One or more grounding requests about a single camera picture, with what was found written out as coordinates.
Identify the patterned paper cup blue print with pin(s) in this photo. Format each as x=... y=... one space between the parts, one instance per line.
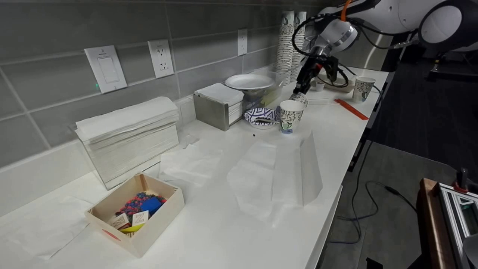
x=291 y=116

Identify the brown wooden cabinet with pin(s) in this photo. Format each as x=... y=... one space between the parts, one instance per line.
x=431 y=225

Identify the grey napkin box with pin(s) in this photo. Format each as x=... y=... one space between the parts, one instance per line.
x=217 y=106

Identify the paper towel dispenser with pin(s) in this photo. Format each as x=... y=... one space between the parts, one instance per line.
x=132 y=137

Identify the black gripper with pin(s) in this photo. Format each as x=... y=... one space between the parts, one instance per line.
x=317 y=61

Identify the large white paper sheet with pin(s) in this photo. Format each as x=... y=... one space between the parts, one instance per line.
x=40 y=230

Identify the wooden box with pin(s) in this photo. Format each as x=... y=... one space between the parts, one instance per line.
x=150 y=227

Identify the small white wall plate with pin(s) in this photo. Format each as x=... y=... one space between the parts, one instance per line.
x=243 y=43

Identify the white power outlet plate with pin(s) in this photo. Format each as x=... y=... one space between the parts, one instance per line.
x=161 y=59

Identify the black red knob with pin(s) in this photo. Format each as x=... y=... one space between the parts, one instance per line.
x=462 y=180

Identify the white tea bag sachet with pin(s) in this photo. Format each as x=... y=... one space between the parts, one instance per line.
x=141 y=218

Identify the patterned paper cup grey print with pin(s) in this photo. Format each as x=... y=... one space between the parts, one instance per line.
x=364 y=91

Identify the yellow sachet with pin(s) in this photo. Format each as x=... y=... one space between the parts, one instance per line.
x=132 y=228

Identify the red flat stick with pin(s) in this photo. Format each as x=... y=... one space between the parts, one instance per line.
x=352 y=110

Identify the small patterned paper cup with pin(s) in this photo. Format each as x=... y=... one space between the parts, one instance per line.
x=317 y=85

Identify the beige tray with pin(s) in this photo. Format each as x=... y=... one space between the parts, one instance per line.
x=346 y=86

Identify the patterned cloth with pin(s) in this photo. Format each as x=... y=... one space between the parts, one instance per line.
x=259 y=116

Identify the tall patterned cup stack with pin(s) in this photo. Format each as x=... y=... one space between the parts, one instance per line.
x=300 y=31
x=285 y=46

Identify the white bowl stack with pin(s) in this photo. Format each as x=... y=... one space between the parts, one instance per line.
x=250 y=83

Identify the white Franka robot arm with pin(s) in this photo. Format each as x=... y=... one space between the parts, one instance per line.
x=398 y=17

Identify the translucent white plastic bag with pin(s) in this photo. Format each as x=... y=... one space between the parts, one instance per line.
x=279 y=180

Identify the white light switch plate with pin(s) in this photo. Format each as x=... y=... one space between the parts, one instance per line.
x=107 y=68

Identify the white pipe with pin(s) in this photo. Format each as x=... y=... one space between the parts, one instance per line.
x=373 y=55

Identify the blue packet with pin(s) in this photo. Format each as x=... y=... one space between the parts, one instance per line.
x=147 y=203

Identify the aluminium frame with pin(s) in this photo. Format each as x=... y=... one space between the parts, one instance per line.
x=461 y=225

